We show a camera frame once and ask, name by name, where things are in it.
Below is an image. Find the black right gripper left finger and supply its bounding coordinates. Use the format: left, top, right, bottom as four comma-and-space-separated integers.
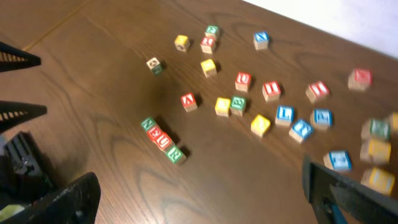
2, 172, 101, 224

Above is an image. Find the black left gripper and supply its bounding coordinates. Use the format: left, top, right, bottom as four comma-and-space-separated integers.
1, 101, 56, 208

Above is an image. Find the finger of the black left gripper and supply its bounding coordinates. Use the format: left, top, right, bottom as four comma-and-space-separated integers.
1, 42, 41, 72

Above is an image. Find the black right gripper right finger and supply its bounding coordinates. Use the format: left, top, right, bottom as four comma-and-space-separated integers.
302, 154, 397, 223

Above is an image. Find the red E block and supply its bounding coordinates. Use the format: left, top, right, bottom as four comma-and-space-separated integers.
146, 125, 162, 142

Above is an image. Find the green N block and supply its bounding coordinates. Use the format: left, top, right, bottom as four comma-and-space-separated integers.
141, 117, 157, 132

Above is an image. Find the green R block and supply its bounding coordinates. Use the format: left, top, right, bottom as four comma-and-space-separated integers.
165, 146, 187, 165

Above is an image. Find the red i block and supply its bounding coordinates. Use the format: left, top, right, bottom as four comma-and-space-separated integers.
305, 81, 330, 103
262, 81, 282, 102

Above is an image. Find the red u block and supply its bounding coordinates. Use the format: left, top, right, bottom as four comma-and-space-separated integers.
235, 72, 251, 93
155, 133, 174, 152

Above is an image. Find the yellow S block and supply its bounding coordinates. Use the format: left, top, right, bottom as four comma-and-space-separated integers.
361, 167, 395, 195

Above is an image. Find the blue 2 block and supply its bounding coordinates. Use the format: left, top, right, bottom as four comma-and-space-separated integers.
323, 151, 352, 172

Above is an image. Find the green Z block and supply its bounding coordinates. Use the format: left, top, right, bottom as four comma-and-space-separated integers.
361, 119, 391, 141

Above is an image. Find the yellow picture block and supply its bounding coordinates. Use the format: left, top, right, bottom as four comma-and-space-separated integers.
386, 112, 398, 134

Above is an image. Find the blue P block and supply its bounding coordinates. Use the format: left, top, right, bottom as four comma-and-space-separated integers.
310, 109, 333, 130

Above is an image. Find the blue T block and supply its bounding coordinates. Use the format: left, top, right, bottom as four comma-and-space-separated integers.
289, 119, 314, 144

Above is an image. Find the blue L block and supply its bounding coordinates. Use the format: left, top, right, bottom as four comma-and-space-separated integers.
275, 105, 294, 126

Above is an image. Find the red M block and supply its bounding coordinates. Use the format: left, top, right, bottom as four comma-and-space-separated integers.
348, 68, 373, 91

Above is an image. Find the yellow O block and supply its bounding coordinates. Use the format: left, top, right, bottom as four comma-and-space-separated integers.
251, 114, 271, 138

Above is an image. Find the white picture block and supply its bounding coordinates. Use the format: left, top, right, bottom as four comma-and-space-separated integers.
146, 57, 164, 75

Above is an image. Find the red A block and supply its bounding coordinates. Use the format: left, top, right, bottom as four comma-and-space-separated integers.
180, 93, 198, 112

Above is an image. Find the green B block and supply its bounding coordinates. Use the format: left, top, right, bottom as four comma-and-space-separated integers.
230, 96, 246, 116

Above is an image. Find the blue X block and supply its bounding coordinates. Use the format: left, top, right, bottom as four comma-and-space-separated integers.
253, 31, 269, 50

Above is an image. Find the red Y block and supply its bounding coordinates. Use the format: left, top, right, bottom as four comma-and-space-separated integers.
200, 37, 216, 54

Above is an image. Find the green F block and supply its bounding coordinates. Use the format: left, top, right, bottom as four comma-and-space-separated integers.
205, 25, 220, 40

